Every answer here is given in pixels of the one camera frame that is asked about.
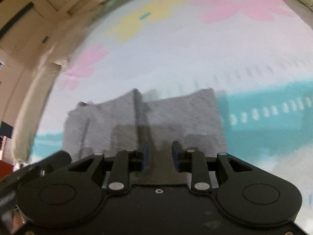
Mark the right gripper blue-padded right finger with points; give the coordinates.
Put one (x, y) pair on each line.
(194, 162)

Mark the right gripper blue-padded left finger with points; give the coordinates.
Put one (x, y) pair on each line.
(126, 162)

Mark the cream wooden headboard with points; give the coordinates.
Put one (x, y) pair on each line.
(34, 33)

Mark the grey speckled pants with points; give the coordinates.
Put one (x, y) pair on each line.
(129, 122)

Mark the floral pastel bed sheet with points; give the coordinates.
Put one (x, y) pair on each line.
(256, 55)

